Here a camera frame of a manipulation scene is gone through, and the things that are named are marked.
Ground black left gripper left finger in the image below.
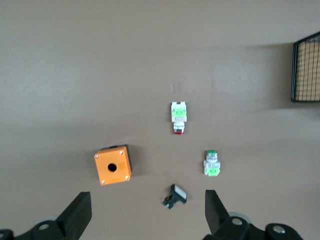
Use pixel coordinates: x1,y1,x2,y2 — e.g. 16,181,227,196
0,191,93,240

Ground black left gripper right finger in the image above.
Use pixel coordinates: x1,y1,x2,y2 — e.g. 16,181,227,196
203,189,303,240

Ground red push button switch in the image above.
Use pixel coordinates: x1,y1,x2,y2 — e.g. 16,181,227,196
170,100,188,136

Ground black switch with white cap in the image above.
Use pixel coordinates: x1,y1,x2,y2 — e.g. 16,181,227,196
161,183,188,210

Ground green push button switch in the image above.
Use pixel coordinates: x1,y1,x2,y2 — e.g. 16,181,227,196
203,149,222,178

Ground orange button enclosure box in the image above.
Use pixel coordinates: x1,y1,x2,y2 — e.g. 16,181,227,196
94,144,133,186

